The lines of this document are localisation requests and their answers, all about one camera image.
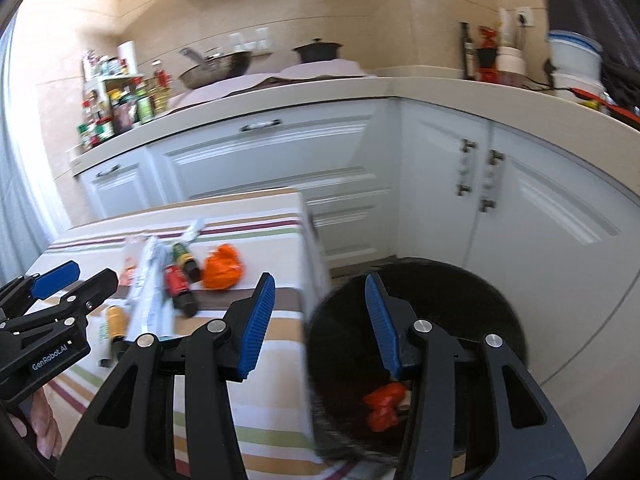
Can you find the group of condiment bottles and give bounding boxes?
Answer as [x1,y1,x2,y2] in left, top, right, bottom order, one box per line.
[75,50,173,153]

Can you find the white jar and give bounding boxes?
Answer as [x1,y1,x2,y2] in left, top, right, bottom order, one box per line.
[496,46,526,87]

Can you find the wide white cabinet front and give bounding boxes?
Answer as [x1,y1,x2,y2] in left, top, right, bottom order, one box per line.
[147,100,401,267]

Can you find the person's left hand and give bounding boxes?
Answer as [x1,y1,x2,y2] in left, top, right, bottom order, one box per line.
[7,382,63,461]

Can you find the black bin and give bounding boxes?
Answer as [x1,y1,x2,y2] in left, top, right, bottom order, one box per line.
[305,257,528,480]

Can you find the red crumpled wrapper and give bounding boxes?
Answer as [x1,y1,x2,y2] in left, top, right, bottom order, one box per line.
[362,382,406,432]

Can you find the red utensil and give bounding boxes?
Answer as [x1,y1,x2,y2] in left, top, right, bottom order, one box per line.
[570,87,640,126]

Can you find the white lidded bucket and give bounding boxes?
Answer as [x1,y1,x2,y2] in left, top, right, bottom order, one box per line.
[547,30,603,102]

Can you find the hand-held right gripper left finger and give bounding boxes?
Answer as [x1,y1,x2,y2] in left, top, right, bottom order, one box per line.
[60,272,277,480]

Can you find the red label bottle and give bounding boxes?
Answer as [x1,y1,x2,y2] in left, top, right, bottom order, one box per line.
[164,262,199,318]

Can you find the grey window curtain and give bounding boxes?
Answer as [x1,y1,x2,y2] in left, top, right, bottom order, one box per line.
[0,10,68,281]

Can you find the yellow label bottle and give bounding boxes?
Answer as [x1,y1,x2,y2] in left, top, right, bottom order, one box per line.
[102,305,129,366]

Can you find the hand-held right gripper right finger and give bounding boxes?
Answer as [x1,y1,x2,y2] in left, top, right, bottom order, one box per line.
[364,272,588,480]

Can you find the small white cabinet door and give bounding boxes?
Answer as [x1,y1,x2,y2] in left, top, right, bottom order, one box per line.
[80,147,166,221]

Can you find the paper towel roll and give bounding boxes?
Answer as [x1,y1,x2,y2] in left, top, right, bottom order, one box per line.
[117,41,137,76]

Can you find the steel wok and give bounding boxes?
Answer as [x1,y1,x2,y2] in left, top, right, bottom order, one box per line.
[177,47,253,90]

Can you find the white bottle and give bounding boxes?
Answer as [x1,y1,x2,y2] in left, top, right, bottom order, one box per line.
[497,7,519,48]

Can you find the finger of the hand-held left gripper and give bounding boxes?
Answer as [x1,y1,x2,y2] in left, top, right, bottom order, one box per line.
[0,260,82,317]
[5,268,120,334]

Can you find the red and black container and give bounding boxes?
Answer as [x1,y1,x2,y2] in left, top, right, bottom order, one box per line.
[476,25,501,83]

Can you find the upright cabinet handle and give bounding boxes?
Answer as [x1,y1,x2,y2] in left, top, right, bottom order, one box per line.
[456,139,477,197]
[478,150,506,212]

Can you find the orange plastic bag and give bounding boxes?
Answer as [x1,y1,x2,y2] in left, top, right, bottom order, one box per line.
[201,244,247,291]

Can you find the pale stove cover cloth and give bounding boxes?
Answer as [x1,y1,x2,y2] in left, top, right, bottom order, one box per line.
[167,59,378,111]

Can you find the white spice rack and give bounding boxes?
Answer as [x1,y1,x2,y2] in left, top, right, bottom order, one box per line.
[82,74,146,111]

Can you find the white wall sockets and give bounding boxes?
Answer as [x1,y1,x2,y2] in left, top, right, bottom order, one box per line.
[227,30,273,53]

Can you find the green label bottle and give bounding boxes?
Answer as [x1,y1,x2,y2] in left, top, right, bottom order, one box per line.
[170,242,202,283]

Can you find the long white packet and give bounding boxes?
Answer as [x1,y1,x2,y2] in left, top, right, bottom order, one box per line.
[125,236,176,343]

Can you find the dark glass bottle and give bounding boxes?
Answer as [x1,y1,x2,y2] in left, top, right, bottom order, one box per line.
[460,21,476,81]

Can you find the clear orange dotted wrapper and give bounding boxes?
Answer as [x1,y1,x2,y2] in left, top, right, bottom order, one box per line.
[121,237,144,287]

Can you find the black lidded pot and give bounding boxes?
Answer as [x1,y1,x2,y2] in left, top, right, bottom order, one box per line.
[292,37,345,65]

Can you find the striped tablecloth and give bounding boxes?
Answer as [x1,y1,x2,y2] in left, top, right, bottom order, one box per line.
[30,187,351,480]

